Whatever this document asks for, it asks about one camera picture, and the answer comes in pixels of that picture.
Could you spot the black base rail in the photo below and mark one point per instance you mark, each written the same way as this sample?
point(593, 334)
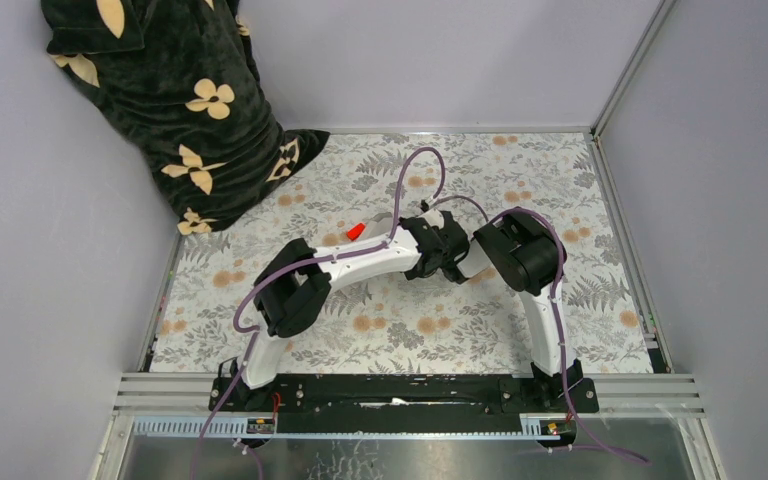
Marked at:
point(496, 393)

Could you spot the red rectangular block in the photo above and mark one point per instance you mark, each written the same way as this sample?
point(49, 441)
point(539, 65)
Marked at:
point(356, 231)

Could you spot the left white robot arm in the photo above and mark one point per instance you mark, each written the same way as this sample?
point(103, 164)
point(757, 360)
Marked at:
point(290, 292)

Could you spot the floral patterned table cloth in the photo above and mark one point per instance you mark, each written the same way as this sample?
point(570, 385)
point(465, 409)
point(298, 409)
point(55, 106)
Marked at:
point(391, 325)

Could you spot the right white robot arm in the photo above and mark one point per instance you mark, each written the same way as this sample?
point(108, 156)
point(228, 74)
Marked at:
point(525, 250)

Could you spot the black floral plush blanket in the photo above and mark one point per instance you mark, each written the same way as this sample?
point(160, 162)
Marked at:
point(178, 80)

